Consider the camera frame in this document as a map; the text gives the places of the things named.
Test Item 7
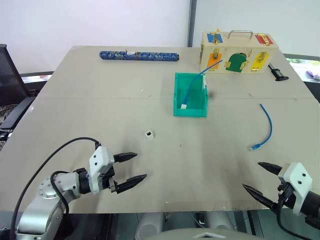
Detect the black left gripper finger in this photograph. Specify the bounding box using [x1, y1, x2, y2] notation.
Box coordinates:
[113, 151, 139, 164]
[114, 174, 148, 195]

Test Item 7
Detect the black office chair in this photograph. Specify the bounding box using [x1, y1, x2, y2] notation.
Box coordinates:
[0, 43, 55, 141]

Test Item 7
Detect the grey rounded robot body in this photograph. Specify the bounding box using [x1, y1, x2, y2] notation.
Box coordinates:
[134, 211, 251, 240]

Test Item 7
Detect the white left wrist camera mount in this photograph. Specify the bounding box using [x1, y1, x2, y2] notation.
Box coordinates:
[88, 145, 116, 195]

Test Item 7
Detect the green plastic bin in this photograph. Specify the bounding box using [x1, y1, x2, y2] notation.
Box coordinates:
[172, 72, 208, 118]

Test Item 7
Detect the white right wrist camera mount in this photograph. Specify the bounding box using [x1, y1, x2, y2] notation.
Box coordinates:
[277, 162, 313, 217]

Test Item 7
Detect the grey wall pillar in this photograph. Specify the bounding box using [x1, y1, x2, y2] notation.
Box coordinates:
[187, 0, 199, 48]

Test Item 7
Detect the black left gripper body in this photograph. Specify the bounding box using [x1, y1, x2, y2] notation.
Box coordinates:
[98, 161, 120, 194]

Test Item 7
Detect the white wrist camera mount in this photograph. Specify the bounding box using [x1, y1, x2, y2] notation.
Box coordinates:
[88, 145, 116, 195]
[277, 162, 313, 217]

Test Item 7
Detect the black plastic clamp tool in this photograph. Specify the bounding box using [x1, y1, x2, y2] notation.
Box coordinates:
[268, 62, 290, 82]

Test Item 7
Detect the wooden latch lock box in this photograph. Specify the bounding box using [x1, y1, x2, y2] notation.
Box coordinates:
[199, 30, 280, 76]

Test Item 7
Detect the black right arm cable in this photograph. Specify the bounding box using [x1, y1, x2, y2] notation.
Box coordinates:
[275, 184, 320, 240]

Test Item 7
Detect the purple cloth item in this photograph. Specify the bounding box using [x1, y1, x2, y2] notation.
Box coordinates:
[305, 70, 320, 81]

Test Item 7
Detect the blue patterned scroll tube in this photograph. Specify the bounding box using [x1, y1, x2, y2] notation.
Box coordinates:
[99, 50, 181, 63]

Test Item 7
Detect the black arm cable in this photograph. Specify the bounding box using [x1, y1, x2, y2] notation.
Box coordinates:
[9, 136, 101, 240]
[275, 184, 320, 240]

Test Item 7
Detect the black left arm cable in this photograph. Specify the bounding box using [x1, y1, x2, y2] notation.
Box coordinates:
[9, 136, 101, 240]

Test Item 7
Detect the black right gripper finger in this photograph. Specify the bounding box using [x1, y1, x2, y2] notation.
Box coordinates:
[257, 161, 284, 177]
[241, 183, 278, 214]

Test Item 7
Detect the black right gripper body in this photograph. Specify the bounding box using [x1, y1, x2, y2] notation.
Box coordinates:
[275, 182, 297, 213]

